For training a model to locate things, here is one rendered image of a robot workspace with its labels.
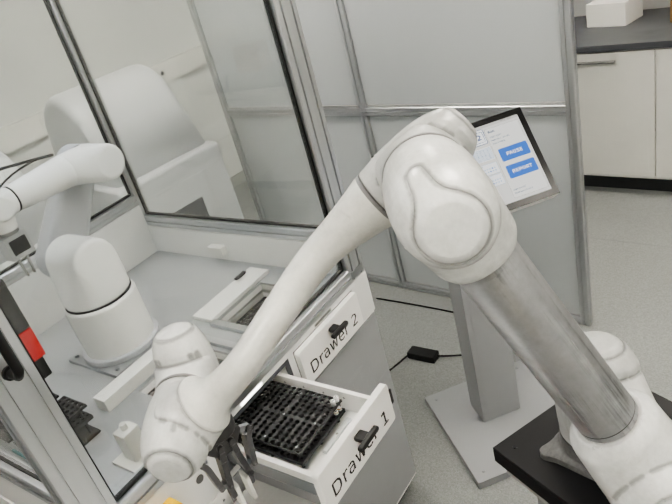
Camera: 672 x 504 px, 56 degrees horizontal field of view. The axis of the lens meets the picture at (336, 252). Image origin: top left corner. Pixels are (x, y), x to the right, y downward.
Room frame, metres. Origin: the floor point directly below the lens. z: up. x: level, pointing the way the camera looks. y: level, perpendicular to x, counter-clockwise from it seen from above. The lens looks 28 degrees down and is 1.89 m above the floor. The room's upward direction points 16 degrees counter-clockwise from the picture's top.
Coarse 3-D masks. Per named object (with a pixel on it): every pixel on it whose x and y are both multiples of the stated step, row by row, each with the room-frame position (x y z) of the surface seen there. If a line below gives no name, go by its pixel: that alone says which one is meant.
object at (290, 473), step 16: (288, 384) 1.30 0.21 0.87; (304, 384) 1.27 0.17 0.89; (320, 384) 1.24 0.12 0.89; (352, 400) 1.17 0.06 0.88; (352, 416) 1.16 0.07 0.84; (240, 448) 1.10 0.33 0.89; (320, 448) 1.09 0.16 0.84; (272, 464) 1.03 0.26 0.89; (288, 464) 1.01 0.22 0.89; (288, 480) 1.00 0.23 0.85; (304, 480) 0.97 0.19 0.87
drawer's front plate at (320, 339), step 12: (348, 300) 1.53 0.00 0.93; (336, 312) 1.48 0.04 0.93; (348, 312) 1.52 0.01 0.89; (360, 312) 1.56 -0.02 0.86; (324, 324) 1.44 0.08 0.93; (348, 324) 1.51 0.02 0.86; (360, 324) 1.54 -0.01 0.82; (312, 336) 1.40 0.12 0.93; (324, 336) 1.42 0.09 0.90; (348, 336) 1.49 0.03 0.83; (300, 348) 1.36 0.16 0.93; (312, 348) 1.38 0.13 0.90; (324, 348) 1.41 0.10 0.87; (336, 348) 1.45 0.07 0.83; (300, 360) 1.34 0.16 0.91; (324, 360) 1.40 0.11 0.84; (300, 372) 1.35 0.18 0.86; (312, 372) 1.36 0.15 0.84
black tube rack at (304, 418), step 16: (272, 384) 1.28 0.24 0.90; (256, 400) 1.24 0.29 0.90; (272, 400) 1.22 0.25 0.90; (288, 400) 1.21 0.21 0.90; (304, 400) 1.19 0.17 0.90; (320, 400) 1.18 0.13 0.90; (240, 416) 1.20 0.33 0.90; (256, 416) 1.18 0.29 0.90; (272, 416) 1.17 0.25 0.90; (288, 416) 1.15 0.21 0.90; (304, 416) 1.14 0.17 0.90; (336, 416) 1.14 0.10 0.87; (256, 432) 1.16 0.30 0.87; (272, 432) 1.12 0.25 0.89; (288, 432) 1.10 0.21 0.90; (304, 432) 1.08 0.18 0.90; (320, 432) 1.10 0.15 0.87; (256, 448) 1.12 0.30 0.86; (272, 448) 1.10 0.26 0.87; (288, 448) 1.05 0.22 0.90; (304, 464) 1.03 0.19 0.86
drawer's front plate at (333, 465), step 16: (384, 384) 1.14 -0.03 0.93; (368, 400) 1.10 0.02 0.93; (384, 400) 1.12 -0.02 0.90; (368, 416) 1.07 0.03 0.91; (352, 432) 1.02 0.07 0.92; (384, 432) 1.10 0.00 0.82; (336, 448) 0.98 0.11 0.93; (352, 448) 1.01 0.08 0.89; (368, 448) 1.05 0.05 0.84; (320, 464) 0.95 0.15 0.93; (336, 464) 0.96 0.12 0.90; (320, 480) 0.92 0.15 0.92; (352, 480) 0.99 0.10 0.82; (320, 496) 0.92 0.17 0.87; (336, 496) 0.94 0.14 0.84
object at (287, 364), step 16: (352, 288) 1.58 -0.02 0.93; (368, 288) 1.63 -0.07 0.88; (336, 304) 1.51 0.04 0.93; (368, 304) 1.62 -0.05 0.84; (304, 336) 1.39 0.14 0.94; (288, 352) 1.34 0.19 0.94; (272, 368) 1.29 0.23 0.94; (288, 368) 1.33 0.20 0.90; (208, 464) 1.08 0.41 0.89; (192, 480) 1.05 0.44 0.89; (208, 480) 1.07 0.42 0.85; (0, 496) 1.11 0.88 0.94; (160, 496) 0.99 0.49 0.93; (176, 496) 1.01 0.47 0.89; (192, 496) 1.03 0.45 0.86; (208, 496) 1.06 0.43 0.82
